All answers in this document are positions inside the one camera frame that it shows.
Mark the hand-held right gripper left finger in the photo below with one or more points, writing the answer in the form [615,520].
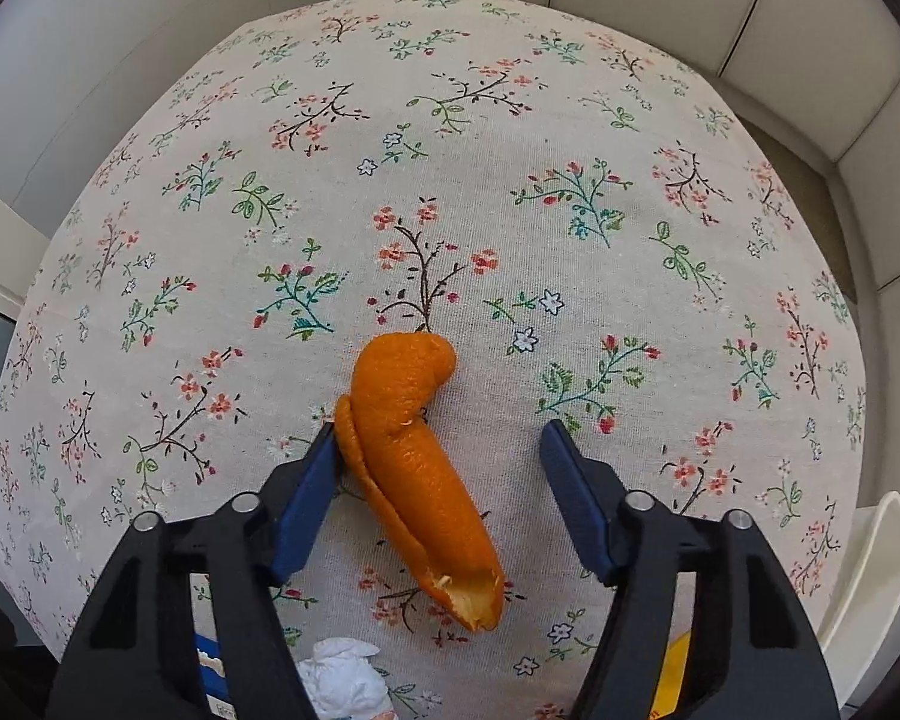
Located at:
[304,510]

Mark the floral tablecloth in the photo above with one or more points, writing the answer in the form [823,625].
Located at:
[495,202]

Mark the yellow packet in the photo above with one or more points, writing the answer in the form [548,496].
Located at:
[679,679]

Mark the long orange peel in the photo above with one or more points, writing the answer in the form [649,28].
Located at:
[420,465]

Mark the crumpled white tissue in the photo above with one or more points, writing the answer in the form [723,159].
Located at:
[341,679]

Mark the blue and white packet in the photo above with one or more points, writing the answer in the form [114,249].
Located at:
[211,679]

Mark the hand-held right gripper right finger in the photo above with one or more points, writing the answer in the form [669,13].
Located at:
[577,502]

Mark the white plastic bin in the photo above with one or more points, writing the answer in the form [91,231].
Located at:
[870,600]

